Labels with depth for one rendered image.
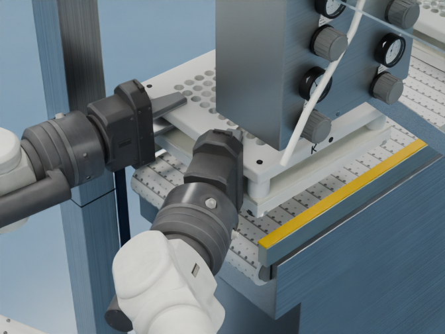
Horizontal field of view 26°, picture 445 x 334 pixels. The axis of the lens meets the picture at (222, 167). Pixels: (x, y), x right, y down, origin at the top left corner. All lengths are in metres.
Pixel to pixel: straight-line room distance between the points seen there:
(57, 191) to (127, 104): 0.14
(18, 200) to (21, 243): 1.40
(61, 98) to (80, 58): 0.06
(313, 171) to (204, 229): 0.24
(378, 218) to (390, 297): 0.31
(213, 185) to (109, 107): 0.19
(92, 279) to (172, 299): 0.56
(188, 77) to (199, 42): 1.97
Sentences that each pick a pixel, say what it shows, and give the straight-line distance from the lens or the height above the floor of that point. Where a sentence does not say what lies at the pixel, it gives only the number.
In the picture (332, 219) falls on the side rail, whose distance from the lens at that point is 1.26.
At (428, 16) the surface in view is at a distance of 0.74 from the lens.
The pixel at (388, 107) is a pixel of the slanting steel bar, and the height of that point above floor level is 0.99.
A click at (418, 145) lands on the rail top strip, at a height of 0.87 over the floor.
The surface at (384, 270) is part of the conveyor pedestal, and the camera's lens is 1.57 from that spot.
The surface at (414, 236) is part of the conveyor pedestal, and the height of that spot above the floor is 0.62.
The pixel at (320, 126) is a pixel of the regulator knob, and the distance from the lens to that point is 1.03.
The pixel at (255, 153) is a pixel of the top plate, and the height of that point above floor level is 0.97.
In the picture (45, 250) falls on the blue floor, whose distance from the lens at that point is 2.49.
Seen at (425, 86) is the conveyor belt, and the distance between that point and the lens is 1.56.
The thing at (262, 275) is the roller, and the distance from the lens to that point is 1.23.
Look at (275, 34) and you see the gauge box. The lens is 0.97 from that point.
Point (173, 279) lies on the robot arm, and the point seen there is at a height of 1.03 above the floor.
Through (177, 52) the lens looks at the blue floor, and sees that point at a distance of 3.21.
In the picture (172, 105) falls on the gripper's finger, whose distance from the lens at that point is 1.23.
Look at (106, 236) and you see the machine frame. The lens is 1.43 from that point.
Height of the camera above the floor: 1.68
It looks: 38 degrees down
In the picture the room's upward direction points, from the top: straight up
